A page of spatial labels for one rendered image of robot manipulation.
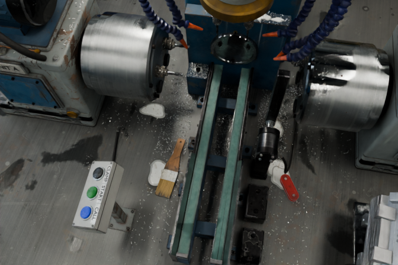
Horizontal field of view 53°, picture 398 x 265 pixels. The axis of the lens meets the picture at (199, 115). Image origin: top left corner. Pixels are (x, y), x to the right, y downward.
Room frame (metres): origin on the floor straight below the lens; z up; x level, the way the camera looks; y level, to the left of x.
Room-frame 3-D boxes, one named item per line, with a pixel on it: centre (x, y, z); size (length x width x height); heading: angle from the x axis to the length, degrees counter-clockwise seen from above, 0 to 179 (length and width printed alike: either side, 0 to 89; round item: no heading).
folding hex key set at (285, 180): (0.35, -0.27, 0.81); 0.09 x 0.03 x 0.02; 17
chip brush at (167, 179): (0.45, 0.10, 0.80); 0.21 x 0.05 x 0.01; 160
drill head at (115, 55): (0.73, 0.25, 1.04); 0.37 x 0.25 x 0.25; 77
